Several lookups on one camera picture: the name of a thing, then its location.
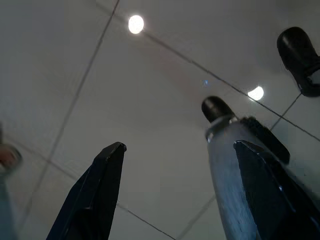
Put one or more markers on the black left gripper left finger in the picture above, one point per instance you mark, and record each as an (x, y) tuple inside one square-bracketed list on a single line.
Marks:
[(100, 190)]

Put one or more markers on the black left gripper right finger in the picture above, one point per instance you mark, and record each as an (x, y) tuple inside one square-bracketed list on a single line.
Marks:
[(265, 200)]

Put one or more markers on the clear plastic bottle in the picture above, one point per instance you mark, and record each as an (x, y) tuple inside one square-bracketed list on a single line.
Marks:
[(7, 160)]

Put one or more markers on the black robot left foot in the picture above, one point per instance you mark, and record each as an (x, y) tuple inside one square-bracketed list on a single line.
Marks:
[(215, 107)]

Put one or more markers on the black robot foot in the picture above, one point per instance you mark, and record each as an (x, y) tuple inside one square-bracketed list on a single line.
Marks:
[(215, 107), (296, 52)]

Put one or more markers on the black robot right foot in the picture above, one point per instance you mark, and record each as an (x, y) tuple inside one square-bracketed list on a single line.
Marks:
[(296, 52)]

